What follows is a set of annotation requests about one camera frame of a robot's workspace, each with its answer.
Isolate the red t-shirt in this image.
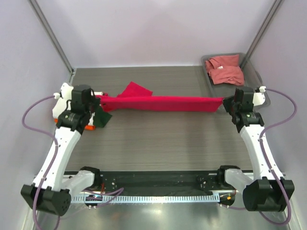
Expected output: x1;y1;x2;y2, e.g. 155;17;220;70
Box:
97;82;223;113

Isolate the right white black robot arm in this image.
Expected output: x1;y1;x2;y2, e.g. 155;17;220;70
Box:
216;86;295;212

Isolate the salmon pink t-shirt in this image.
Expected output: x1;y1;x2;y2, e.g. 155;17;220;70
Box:
204;54;245;86

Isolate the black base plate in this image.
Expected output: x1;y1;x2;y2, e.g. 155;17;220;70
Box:
100;171;235;196

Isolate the right aluminium corner post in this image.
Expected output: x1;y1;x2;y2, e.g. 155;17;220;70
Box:
240;0;284;68

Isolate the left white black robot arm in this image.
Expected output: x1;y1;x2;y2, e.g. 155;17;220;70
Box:
21;84;102;217

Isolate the slotted cable duct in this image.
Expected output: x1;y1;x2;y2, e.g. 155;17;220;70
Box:
71;193;220;204

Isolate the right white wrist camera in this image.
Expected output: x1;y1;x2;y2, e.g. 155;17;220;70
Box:
252;86;267;111

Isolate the aluminium corner post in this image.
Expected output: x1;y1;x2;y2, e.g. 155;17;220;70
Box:
240;0;284;68
28;0;74;75

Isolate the left aluminium corner post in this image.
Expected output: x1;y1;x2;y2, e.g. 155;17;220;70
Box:
28;0;74;75

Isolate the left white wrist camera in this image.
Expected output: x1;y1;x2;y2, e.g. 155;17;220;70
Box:
53;82;74;100

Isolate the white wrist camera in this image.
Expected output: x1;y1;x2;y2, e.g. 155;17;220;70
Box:
53;82;74;100
252;86;267;111

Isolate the grey plastic tray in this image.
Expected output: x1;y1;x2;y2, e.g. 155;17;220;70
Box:
201;53;264;97

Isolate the folded dark green t-shirt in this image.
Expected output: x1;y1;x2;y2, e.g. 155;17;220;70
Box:
93;106;112;127

